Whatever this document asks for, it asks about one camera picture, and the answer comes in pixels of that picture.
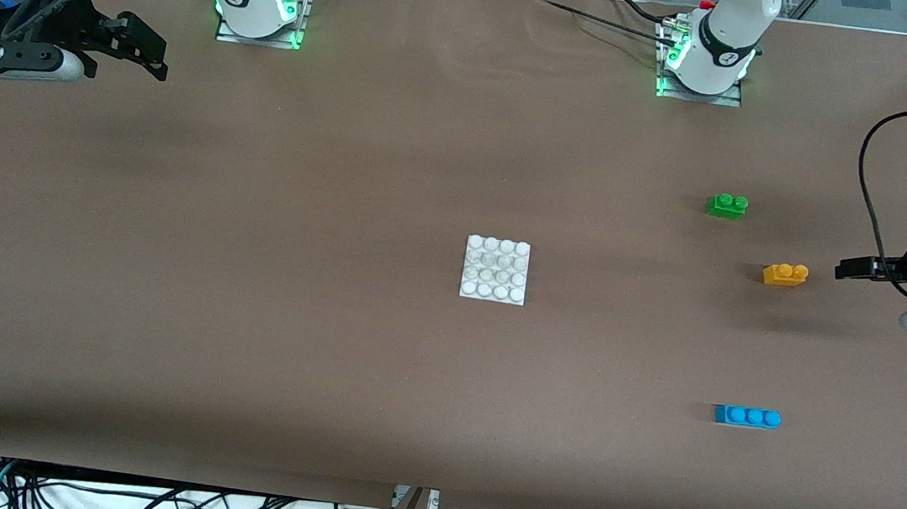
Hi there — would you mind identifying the teal cable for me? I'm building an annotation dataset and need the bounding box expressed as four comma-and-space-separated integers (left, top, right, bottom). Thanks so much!
0, 458, 21, 509

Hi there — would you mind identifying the white studded base plate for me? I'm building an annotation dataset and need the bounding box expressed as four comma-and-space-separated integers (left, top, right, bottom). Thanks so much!
458, 234, 532, 307

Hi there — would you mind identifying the yellow toy block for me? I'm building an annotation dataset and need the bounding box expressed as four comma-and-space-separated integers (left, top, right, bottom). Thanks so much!
761, 260, 811, 290

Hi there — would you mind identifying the blue toy block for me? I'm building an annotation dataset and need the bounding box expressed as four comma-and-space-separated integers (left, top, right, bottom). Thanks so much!
713, 403, 784, 431

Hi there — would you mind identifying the black cable across table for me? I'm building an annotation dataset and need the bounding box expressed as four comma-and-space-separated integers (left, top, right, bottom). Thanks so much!
528, 0, 683, 44

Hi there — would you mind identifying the green toy block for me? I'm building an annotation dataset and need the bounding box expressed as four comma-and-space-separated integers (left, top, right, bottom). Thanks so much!
705, 191, 750, 222

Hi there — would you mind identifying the brown table cover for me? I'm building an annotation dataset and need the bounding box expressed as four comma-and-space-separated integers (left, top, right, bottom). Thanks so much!
0, 0, 907, 509

